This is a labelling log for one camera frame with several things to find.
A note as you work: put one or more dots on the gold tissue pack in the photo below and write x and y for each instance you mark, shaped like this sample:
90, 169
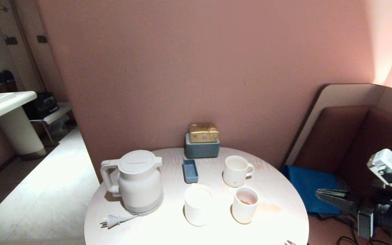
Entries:
203, 132

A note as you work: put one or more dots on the black wrist camera white mount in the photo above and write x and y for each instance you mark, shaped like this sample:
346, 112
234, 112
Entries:
386, 166

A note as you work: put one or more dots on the small blue rectangular tray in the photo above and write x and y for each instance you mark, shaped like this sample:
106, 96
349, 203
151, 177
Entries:
190, 172

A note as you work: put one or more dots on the white electric kettle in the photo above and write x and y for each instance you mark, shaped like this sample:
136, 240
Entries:
138, 180

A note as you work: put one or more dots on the black door hinge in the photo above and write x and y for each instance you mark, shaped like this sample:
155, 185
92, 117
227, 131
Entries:
42, 39
11, 41

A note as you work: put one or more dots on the beige bench side panel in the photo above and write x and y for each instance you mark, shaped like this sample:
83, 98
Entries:
339, 97

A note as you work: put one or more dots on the grey round kettle base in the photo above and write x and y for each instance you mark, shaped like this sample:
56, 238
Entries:
157, 207

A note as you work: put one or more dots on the grey fabric bag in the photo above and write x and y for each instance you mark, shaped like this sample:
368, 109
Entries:
332, 217

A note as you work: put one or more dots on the blue fabric bag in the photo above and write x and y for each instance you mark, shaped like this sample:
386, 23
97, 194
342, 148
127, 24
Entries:
305, 183

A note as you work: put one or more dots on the blue-grey tissue box holder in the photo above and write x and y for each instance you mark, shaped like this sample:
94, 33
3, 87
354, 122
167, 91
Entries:
201, 150

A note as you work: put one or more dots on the wide ribbed white cup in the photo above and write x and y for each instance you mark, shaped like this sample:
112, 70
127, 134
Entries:
197, 211

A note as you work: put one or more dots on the tall smooth white cup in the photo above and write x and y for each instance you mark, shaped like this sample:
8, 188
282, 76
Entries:
244, 213

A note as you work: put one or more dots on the black box appliance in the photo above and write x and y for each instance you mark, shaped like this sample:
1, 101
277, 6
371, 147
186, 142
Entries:
43, 105

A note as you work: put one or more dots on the wooden side shelf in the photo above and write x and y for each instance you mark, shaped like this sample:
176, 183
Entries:
58, 112

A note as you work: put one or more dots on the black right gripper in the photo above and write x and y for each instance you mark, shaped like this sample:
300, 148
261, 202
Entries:
366, 217

